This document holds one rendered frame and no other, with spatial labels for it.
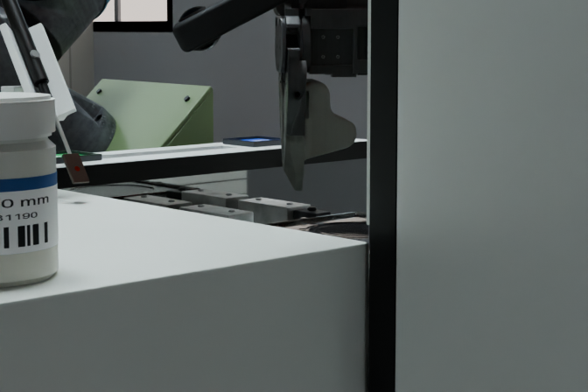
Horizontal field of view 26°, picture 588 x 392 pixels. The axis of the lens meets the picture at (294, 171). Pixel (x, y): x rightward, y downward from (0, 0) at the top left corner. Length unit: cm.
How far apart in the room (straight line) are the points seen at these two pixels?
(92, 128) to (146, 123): 7
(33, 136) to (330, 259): 20
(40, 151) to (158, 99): 101
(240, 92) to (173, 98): 366
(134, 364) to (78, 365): 3
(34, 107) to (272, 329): 19
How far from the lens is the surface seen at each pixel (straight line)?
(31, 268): 66
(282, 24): 103
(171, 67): 575
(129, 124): 167
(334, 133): 105
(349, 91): 471
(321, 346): 76
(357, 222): 129
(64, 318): 64
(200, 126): 159
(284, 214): 133
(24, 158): 65
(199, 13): 104
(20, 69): 99
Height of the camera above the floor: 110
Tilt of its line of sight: 6 degrees down
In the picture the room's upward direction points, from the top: straight up
